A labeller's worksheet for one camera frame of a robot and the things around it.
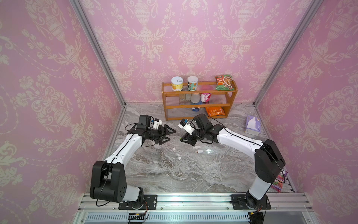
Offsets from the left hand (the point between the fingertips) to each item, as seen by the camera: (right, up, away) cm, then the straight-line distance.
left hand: (173, 135), depth 81 cm
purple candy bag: (+59, -27, -3) cm, 65 cm away
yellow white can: (+2, +31, +5) cm, 32 cm away
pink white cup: (+22, +24, +16) cm, 37 cm away
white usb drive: (+15, -10, +14) cm, 23 cm away
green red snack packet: (+32, +32, +7) cm, 46 cm away
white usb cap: (+4, -16, +9) cm, 19 cm away
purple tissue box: (+56, +4, +19) cm, 60 cm away
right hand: (+6, -2, +2) cm, 7 cm away
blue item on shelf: (+16, +17, +32) cm, 39 cm away
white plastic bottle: (+15, +24, +18) cm, 34 cm away
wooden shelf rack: (+2, +19, +23) cm, 30 cm away
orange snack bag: (+31, +15, +29) cm, 45 cm away
